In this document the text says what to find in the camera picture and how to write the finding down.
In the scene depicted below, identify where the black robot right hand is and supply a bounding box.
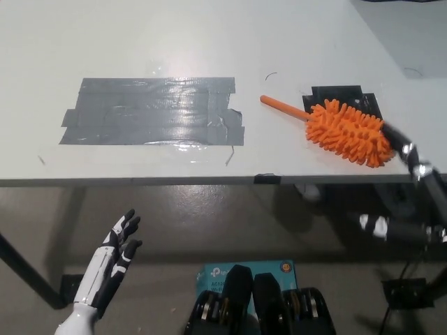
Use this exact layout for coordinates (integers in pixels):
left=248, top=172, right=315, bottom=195
left=358, top=121, right=447, bottom=246

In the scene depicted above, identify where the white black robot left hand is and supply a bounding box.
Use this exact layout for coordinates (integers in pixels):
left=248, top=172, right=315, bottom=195
left=55, top=208, right=143, bottom=335

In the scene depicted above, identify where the orange microfibre duster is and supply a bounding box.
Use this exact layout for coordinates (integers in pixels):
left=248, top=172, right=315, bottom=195
left=259, top=94, right=397, bottom=170

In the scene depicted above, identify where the teal router box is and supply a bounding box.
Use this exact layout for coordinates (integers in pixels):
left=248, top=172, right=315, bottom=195
left=194, top=259, right=298, bottom=317

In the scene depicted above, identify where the black tape patch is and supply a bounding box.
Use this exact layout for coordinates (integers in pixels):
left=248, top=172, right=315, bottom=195
left=301, top=84, right=386, bottom=124

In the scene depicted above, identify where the small black tape strip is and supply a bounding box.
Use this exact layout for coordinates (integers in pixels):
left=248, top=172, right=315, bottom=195
left=253, top=172, right=283, bottom=186

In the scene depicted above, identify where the grey duct tape patch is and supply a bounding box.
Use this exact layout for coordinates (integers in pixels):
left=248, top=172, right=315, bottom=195
left=58, top=77, right=246, bottom=147

